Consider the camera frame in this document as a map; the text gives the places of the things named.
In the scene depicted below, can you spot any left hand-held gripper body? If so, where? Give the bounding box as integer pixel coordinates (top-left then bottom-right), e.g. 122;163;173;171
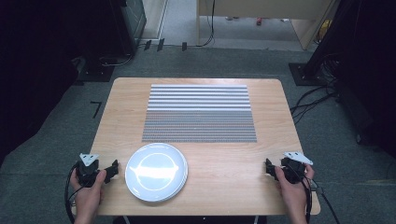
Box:
76;152;101;189

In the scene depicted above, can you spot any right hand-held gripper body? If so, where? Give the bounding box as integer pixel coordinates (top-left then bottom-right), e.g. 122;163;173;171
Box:
279;150;314;185

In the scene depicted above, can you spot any white round plate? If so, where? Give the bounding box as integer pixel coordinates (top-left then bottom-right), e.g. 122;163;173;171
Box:
138;169;190;203
124;142;189;201

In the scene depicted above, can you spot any person's left hand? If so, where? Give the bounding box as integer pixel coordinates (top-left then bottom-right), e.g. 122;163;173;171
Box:
69;169;107;217

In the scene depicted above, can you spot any person's right hand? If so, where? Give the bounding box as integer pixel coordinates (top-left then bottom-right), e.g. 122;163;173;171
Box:
274;163;316;216

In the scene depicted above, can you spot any grey striped placemat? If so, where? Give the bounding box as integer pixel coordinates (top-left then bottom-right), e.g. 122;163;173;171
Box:
141;83;259;144

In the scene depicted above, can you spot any black floor base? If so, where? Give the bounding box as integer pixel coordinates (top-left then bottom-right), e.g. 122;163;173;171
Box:
76;61;116;84

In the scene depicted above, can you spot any yellow object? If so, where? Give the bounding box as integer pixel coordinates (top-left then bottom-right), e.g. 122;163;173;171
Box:
315;19;332;44

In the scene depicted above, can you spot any black equipment cabinet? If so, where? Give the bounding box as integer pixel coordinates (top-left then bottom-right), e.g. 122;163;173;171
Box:
109;0;148;57

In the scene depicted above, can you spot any light wooden desk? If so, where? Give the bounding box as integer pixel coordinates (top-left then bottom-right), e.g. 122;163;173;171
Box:
195;0;338;51

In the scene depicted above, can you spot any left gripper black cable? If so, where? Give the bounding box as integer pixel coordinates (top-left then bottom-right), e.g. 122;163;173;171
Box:
64;162;82;224

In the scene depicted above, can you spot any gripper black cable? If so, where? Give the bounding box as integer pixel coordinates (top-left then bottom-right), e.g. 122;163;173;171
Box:
64;162;82;224
289;166;341;224

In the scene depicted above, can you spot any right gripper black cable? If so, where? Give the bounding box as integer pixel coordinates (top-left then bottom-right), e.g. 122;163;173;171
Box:
289;166;341;224

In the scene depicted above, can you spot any bundle of black floor cables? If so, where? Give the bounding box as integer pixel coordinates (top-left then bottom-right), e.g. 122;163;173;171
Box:
290;53;341;126

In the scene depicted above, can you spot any black stand base plate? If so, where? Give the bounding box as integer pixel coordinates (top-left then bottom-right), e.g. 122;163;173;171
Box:
288;62;329;87

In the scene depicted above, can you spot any black looped floor cable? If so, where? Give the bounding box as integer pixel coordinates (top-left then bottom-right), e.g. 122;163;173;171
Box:
98;53;135;68

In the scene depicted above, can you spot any black hanging cable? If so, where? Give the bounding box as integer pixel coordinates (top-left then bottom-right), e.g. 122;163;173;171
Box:
196;0;217;49

